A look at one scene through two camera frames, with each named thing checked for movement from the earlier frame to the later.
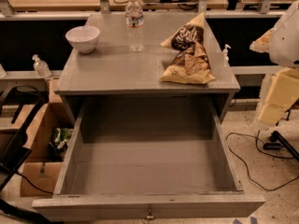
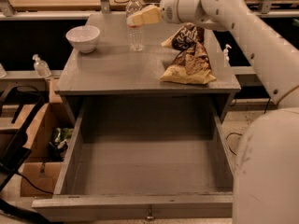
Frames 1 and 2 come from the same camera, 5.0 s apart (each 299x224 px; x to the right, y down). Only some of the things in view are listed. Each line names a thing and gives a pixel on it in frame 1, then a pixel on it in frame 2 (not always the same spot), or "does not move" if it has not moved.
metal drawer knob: (150, 217) does not move
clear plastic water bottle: (135, 21) does not move
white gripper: (286, 42) to (172, 9)
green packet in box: (62, 133) does not move
